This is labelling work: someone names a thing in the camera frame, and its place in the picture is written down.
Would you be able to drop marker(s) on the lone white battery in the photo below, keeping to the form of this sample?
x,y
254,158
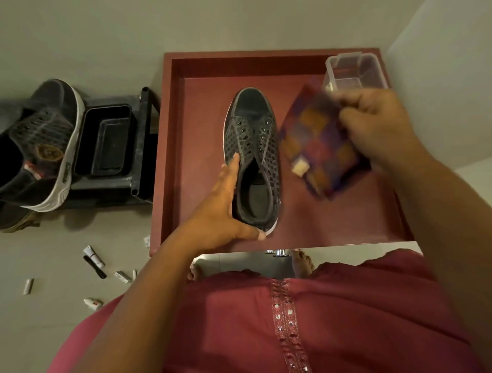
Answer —
x,y
28,286

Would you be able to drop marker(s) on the person's left hand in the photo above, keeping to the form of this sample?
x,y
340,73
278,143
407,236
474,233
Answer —
x,y
215,219

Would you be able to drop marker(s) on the short white tube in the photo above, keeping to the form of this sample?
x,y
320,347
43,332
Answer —
x,y
123,277

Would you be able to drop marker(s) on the black shoe rack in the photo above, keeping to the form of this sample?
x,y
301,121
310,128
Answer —
x,y
146,153

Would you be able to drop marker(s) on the person's left foot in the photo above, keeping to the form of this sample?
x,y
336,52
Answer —
x,y
192,273

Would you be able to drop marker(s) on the olive brown sandal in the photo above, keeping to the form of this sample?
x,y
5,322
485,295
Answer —
x,y
15,221

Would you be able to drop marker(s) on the clear plastic box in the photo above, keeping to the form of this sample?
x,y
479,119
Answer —
x,y
357,69

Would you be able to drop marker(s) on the dark grey sneaker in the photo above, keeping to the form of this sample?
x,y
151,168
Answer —
x,y
42,146
253,153

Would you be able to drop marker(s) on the white dropper bottle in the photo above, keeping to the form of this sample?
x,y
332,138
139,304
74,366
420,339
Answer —
x,y
93,304

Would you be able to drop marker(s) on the black plastic tray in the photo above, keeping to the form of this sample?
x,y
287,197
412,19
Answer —
x,y
103,140

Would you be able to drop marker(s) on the pink embroidered tunic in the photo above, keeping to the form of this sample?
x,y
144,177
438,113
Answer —
x,y
307,319

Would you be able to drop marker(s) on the person's left forearm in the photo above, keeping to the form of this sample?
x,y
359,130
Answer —
x,y
134,311

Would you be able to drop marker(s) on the red tray table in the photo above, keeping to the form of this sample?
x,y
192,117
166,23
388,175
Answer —
x,y
192,153

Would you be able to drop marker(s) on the person's right hand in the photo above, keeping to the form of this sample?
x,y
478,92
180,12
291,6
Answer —
x,y
376,123

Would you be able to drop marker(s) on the person's right forearm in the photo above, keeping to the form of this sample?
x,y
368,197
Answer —
x,y
449,230

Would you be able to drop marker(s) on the purple orange checked cloth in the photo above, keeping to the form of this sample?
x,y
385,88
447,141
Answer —
x,y
319,150

